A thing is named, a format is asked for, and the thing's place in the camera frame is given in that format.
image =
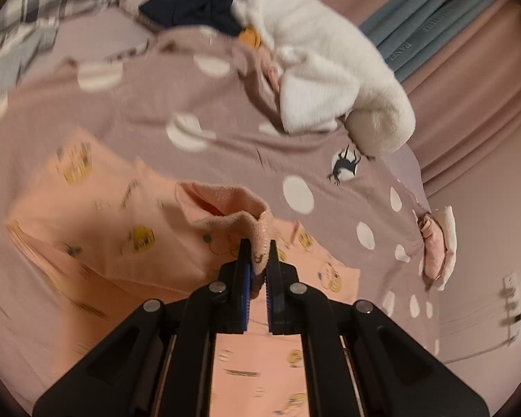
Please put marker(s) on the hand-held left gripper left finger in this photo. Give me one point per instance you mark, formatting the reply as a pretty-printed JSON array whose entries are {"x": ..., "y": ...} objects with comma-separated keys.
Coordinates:
[{"x": 245, "y": 295}]

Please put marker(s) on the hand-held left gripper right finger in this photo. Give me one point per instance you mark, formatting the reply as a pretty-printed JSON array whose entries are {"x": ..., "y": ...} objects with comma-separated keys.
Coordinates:
[{"x": 271, "y": 299}]

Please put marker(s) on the pink printed small garment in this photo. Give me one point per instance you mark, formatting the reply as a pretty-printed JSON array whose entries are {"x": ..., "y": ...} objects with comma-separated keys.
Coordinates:
[{"x": 156, "y": 234}]

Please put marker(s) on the pink and white cloth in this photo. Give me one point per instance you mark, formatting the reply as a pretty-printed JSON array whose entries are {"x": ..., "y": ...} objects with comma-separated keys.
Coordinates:
[{"x": 438, "y": 243}]

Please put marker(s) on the mauve blanket with white dots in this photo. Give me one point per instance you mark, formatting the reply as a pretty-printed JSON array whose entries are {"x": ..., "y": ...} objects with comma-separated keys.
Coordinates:
[{"x": 225, "y": 108}]

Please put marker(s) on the white fleece garment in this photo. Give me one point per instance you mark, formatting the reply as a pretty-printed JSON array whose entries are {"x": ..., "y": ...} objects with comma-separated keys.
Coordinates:
[{"x": 321, "y": 65}]

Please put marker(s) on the orange fabric piece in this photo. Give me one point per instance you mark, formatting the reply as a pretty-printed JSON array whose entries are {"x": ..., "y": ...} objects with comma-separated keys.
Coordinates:
[{"x": 250, "y": 37}]

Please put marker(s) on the pink curtain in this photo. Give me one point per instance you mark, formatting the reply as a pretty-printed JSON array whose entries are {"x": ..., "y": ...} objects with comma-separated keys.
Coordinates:
[{"x": 469, "y": 108}]

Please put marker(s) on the navy garment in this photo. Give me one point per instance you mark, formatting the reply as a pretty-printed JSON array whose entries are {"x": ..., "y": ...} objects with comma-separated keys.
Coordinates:
[{"x": 195, "y": 8}]

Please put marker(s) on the grey-blue curtain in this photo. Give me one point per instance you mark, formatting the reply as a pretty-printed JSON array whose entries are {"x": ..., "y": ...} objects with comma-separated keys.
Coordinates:
[{"x": 434, "y": 21}]

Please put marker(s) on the grey garment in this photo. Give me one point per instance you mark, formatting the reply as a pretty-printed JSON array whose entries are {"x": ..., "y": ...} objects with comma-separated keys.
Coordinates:
[{"x": 13, "y": 61}]

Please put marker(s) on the white wall socket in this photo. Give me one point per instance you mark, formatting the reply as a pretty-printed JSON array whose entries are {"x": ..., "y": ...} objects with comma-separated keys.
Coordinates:
[{"x": 513, "y": 308}]

